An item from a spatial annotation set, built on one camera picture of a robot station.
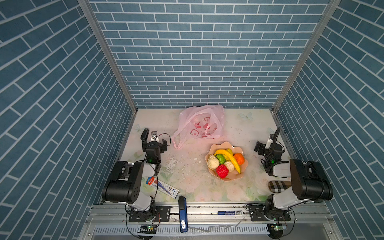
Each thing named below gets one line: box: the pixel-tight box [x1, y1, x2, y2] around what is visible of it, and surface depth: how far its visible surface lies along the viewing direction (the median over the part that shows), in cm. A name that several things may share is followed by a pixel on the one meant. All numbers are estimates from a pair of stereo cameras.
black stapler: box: [140, 128, 150, 141], surface depth 101 cm
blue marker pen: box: [217, 210, 244, 216], surface depth 75 cm
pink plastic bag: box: [171, 105, 226, 149], surface depth 100 cm
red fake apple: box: [216, 164, 229, 179], surface depth 81 cm
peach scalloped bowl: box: [223, 141, 249, 182], surface depth 86 cm
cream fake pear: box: [224, 160, 235, 172], surface depth 86 cm
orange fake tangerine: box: [233, 152, 245, 165], surface depth 87 cm
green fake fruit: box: [215, 153, 226, 165], surface depth 88 cm
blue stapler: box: [178, 195, 189, 233], surface depth 73 cm
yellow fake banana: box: [214, 149, 241, 174], surface depth 86 cm
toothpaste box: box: [145, 176, 181, 200], surface depth 82 cm
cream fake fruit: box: [207, 154, 220, 170], surface depth 84 cm
